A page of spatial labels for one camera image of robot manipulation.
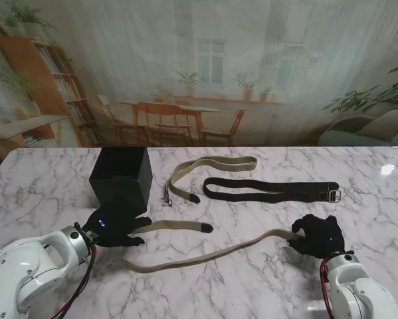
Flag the beige woven belt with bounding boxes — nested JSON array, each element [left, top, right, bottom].
[[161, 155, 258, 207], [120, 219, 308, 275]]

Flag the left arm red black cables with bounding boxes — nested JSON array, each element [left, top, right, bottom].
[[50, 244, 98, 319]]

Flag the black belt with silver buckle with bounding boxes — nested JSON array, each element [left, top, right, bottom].
[[202, 177, 343, 203]]

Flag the printed room scene backdrop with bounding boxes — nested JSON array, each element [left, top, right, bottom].
[[0, 0, 398, 149]]

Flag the right arm red black cables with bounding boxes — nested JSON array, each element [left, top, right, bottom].
[[320, 257, 332, 319]]

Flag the arm red black cables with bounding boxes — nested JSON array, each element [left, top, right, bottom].
[[50, 244, 98, 319], [320, 257, 332, 319]]

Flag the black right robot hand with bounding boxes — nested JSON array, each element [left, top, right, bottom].
[[286, 214, 346, 259]]

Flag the black belt storage box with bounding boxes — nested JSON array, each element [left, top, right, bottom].
[[88, 147, 153, 213]]

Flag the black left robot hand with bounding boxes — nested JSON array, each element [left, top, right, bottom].
[[82, 194, 153, 249]]

